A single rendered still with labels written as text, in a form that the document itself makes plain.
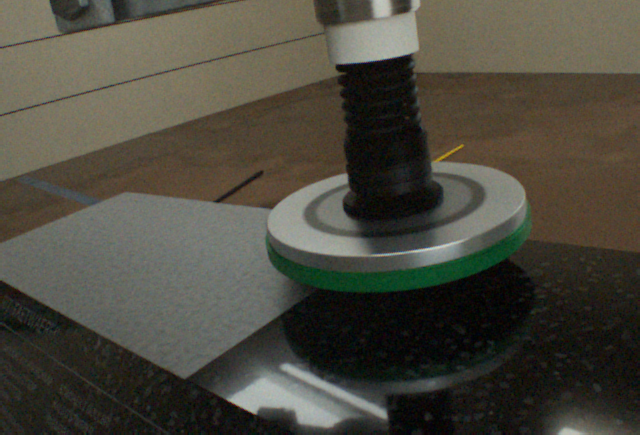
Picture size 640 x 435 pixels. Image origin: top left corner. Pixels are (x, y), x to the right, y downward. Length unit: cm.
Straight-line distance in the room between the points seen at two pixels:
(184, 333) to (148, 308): 7
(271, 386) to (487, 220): 19
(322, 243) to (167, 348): 14
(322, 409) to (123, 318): 23
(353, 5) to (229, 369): 27
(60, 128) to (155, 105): 90
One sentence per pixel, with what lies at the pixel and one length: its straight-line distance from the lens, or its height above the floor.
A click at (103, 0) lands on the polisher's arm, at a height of 107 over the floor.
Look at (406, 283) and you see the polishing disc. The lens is 45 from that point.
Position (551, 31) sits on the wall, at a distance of 597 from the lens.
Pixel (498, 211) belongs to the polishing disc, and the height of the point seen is 88.
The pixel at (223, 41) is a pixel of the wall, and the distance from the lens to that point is 647.
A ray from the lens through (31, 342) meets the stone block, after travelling 65.
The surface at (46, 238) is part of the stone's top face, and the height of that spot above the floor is 82.
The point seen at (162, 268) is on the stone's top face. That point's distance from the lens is 65.
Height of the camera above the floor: 106
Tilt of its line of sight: 18 degrees down
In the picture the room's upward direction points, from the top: 9 degrees counter-clockwise
